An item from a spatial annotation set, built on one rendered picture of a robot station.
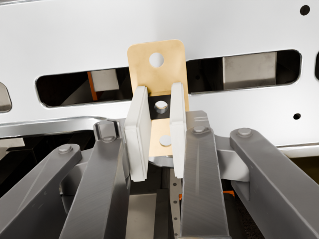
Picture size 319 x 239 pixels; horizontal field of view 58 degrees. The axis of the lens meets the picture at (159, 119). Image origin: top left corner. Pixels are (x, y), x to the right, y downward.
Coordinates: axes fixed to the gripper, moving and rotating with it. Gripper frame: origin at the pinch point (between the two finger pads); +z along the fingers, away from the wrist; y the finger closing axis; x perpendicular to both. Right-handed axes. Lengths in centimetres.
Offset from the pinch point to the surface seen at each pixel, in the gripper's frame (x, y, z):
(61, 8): 7.0, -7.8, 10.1
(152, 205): -16.6, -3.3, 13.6
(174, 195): -36, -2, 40
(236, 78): -0.9, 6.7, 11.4
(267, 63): 0.3, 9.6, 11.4
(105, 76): -1.9, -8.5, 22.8
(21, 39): 4.9, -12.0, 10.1
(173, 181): -32, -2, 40
